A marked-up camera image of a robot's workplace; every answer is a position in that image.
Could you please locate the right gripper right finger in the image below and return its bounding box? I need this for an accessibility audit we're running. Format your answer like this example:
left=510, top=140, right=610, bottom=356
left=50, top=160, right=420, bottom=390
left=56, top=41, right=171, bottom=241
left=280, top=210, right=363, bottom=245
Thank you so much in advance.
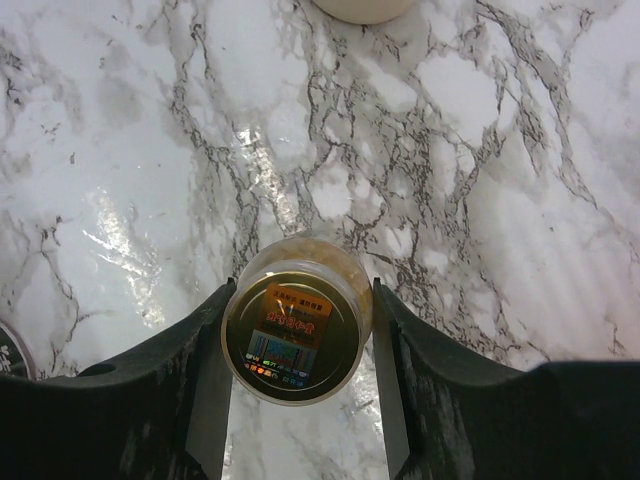
left=373, top=282, right=639, bottom=479

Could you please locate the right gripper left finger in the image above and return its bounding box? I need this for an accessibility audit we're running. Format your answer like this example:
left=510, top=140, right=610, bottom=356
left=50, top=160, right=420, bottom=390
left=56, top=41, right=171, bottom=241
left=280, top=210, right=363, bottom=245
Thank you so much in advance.
left=1, top=281, right=236, bottom=479

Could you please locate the clear pill bottle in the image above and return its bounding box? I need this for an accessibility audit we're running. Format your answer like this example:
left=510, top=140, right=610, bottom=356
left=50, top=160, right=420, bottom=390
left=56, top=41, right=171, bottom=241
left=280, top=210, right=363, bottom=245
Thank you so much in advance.
left=220, top=230, right=376, bottom=407

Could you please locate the cream lotion pump bottle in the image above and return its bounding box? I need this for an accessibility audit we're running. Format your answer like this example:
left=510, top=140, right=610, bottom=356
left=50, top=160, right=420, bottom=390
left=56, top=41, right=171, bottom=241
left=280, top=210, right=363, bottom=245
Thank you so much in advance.
left=313, top=0, right=415, bottom=25

